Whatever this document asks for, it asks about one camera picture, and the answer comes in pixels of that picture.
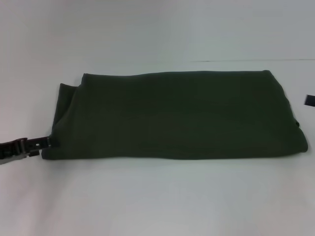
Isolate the dark green FREE! t-shirt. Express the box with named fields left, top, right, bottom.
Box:
left=41, top=69, right=309, bottom=161

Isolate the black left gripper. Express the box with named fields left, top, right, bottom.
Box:
left=0, top=136, right=53, bottom=168

